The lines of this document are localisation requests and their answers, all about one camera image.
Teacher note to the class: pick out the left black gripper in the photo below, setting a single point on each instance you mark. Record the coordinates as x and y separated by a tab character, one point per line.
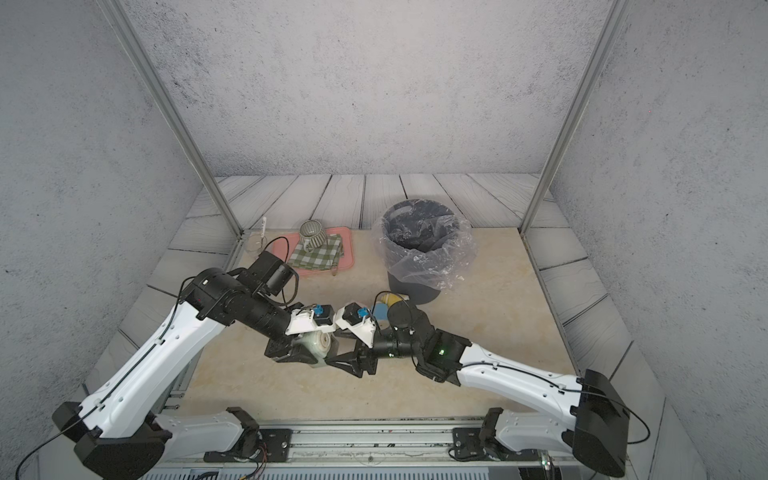
287	353

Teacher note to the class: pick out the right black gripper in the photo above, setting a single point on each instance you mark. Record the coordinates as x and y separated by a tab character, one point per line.
365	355

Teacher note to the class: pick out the green white pencil sharpener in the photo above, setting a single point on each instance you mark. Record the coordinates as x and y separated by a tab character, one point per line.
319	344

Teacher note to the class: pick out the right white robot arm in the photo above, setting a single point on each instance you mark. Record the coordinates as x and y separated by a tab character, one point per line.
586	415

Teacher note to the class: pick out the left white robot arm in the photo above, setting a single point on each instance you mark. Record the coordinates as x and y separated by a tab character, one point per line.
115	433

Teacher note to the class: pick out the blue pencil sharpener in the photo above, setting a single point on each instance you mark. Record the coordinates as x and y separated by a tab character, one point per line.
380	314

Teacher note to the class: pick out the pink plastic tray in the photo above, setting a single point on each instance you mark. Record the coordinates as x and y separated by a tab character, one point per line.
280	248

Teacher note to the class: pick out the green checkered cloth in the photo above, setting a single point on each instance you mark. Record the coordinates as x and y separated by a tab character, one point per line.
323	258

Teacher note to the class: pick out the ribbed grey cup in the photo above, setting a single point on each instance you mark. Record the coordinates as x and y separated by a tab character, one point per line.
312	234

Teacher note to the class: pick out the clear glass with stick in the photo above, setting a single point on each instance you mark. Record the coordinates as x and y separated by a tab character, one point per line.
258	238

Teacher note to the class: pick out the clear plastic bin liner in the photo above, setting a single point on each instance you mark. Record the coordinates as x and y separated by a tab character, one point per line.
463	249

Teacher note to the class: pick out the dark grey trash bin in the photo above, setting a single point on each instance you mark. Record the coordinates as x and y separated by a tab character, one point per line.
414	234

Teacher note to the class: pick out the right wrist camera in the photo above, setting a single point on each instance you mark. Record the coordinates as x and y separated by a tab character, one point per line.
358	320

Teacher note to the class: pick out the aluminium mounting rail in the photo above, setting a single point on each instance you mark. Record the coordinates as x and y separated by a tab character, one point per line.
372	447

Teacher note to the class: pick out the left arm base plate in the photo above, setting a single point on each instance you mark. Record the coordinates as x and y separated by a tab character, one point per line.
276	444

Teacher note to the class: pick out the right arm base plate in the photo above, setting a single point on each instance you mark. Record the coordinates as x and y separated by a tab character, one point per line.
471	445

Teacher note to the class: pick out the left metal frame post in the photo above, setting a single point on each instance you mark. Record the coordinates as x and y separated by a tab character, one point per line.
131	44

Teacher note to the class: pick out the metal frame post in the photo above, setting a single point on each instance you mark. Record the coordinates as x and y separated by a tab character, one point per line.
597	60
131	44

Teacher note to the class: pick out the right metal frame post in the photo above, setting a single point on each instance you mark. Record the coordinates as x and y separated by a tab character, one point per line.
597	60

